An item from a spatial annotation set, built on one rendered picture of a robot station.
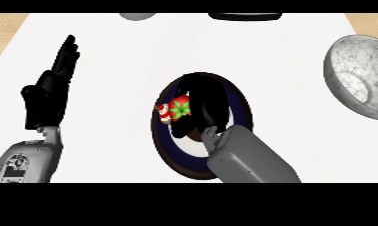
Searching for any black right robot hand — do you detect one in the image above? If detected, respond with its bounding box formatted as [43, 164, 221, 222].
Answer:
[169, 73, 234, 139]

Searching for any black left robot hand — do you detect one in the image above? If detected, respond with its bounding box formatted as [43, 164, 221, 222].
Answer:
[20, 34, 82, 131]

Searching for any red tomato with green stem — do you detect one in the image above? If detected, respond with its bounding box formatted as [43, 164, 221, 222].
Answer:
[157, 94, 194, 125]

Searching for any dark blue rimmed plate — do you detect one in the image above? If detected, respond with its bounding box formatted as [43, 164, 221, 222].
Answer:
[150, 71, 255, 181]

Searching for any grey marbled bowl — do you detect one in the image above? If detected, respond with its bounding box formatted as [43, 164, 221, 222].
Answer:
[322, 34, 378, 120]

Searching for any black flat object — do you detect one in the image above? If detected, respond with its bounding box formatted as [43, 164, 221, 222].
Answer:
[207, 12, 284, 22]

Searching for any grey rounded object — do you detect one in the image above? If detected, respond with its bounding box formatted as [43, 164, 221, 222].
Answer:
[119, 12, 159, 22]

